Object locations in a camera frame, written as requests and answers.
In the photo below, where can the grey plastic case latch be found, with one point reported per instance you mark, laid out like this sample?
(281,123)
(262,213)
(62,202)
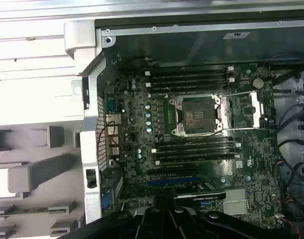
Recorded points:
(79,35)

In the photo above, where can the small silver heat sink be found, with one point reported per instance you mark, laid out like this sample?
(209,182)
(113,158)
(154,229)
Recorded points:
(235,201)

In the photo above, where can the grey parts rack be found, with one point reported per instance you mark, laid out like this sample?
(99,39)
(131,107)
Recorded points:
(37,174)

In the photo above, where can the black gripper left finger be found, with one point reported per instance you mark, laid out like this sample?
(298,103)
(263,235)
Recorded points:
(152,224)

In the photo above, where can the black graphics card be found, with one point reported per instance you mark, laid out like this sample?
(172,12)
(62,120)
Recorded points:
(199,196)

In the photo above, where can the round coin battery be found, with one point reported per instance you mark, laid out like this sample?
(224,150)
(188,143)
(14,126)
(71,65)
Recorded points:
(258,82)

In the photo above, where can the black PC case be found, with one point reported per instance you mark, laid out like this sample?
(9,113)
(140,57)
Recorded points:
(89,139)

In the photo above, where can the green RAM stick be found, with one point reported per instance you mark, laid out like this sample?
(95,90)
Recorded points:
(25,210)

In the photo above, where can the CPU socket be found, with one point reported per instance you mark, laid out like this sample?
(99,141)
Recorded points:
(194,117)

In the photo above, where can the green motherboard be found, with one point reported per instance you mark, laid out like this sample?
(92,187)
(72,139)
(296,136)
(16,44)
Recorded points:
(254,154)

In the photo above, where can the black expansion slot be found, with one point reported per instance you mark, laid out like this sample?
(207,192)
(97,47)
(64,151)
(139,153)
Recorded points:
(172,171)

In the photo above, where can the metal socket cover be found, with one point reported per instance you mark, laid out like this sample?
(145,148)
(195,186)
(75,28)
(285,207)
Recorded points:
(257,109)

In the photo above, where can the blue expansion slot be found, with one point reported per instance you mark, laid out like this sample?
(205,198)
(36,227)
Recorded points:
(172,180)

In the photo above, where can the thin locking lever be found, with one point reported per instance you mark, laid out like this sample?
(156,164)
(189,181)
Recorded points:
(170,91)

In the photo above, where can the black RAM slots bank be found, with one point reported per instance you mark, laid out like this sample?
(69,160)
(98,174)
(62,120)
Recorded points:
(192,79)
(192,152)

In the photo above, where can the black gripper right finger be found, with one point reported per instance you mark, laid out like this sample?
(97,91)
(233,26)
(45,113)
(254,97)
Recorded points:
(192,224)

